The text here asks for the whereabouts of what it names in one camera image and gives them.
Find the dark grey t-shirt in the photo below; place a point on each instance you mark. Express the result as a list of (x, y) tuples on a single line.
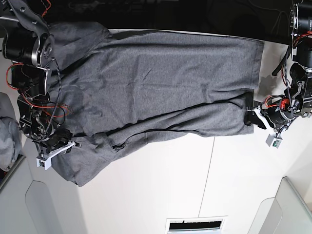
[(128, 90)]

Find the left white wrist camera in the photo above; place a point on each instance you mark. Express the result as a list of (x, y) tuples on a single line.
[(274, 140)]

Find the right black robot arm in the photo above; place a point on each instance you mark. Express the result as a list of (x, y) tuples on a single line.
[(29, 45)]

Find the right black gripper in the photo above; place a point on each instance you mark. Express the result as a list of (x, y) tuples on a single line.
[(59, 141)]

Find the white bin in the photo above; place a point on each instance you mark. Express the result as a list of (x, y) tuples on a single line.
[(25, 204), (286, 213)]

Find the left white bin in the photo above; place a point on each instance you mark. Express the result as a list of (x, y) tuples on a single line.
[(25, 204)]

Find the right white bin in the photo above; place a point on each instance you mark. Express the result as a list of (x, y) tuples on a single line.
[(286, 213)]

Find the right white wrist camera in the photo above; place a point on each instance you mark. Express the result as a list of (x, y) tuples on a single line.
[(46, 163)]

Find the light grey clothes pile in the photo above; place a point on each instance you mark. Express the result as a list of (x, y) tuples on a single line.
[(10, 137)]

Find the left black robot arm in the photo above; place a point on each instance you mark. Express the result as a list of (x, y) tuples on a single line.
[(296, 65)]

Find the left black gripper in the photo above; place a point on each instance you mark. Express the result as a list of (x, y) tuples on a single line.
[(277, 117)]

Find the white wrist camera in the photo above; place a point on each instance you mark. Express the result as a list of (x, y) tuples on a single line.
[(46, 163), (274, 140)]

